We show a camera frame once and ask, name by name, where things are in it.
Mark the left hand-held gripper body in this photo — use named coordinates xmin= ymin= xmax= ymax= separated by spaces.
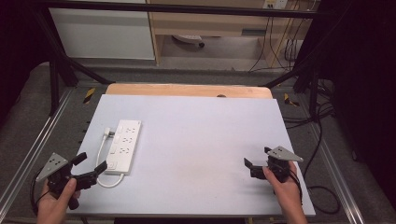
xmin=35 ymin=152 xmax=98 ymax=199

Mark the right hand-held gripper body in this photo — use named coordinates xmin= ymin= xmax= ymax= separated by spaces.
xmin=250 ymin=146 xmax=304 ymax=184

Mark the person's right hand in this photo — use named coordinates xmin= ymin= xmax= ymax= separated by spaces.
xmin=262 ymin=161 xmax=304 ymax=215

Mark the person's left hand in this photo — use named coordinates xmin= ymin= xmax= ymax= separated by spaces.
xmin=36 ymin=177 xmax=82 ymax=224

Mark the white power strip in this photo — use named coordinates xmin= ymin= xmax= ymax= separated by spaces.
xmin=105 ymin=119 xmax=143 ymax=175

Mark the wooden table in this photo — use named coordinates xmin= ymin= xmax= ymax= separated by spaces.
xmin=105 ymin=82 xmax=275 ymax=100

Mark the black curtain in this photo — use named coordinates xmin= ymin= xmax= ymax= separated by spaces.
xmin=0 ymin=0 xmax=50 ymax=122
xmin=300 ymin=0 xmax=396 ymax=213

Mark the white cabinet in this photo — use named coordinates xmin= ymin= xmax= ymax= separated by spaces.
xmin=49 ymin=0 xmax=156 ymax=61

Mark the white chair base with wheel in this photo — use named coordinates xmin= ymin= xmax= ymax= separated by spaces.
xmin=172 ymin=34 xmax=206 ymax=49

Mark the wooden desk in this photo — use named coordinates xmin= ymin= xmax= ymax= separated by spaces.
xmin=146 ymin=0 xmax=314 ymax=67

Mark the white power cord with plug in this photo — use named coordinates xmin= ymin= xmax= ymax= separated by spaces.
xmin=95 ymin=127 xmax=126 ymax=189

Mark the aluminium floor rail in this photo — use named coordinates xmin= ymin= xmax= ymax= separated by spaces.
xmin=309 ymin=122 xmax=366 ymax=224
xmin=0 ymin=88 xmax=75 ymax=213

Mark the black floor cable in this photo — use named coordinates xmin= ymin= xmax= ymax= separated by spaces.
xmin=281 ymin=102 xmax=341 ymax=216

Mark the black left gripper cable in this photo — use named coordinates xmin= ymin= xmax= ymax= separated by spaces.
xmin=30 ymin=167 xmax=51 ymax=217

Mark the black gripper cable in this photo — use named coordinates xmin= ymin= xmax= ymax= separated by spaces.
xmin=30 ymin=167 xmax=51 ymax=217
xmin=289 ymin=169 xmax=304 ymax=206

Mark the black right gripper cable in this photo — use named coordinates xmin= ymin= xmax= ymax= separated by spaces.
xmin=289 ymin=169 xmax=304 ymax=206

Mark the black metal frame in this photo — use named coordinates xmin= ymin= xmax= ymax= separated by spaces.
xmin=29 ymin=0 xmax=331 ymax=117

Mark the bundle of cables under desk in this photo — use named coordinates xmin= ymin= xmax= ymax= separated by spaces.
xmin=247 ymin=7 xmax=307 ymax=74

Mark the white wall socket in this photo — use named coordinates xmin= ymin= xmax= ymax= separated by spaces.
xmin=262 ymin=0 xmax=290 ymax=10

